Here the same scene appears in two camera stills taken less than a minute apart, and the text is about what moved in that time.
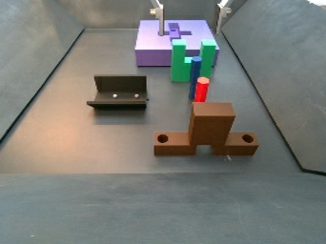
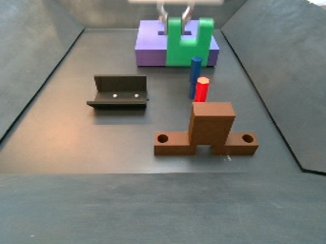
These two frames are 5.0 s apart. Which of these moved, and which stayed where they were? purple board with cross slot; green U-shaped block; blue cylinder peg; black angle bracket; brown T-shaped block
Moved: green U-shaped block
Stayed: brown T-shaped block; blue cylinder peg; purple board with cross slot; black angle bracket
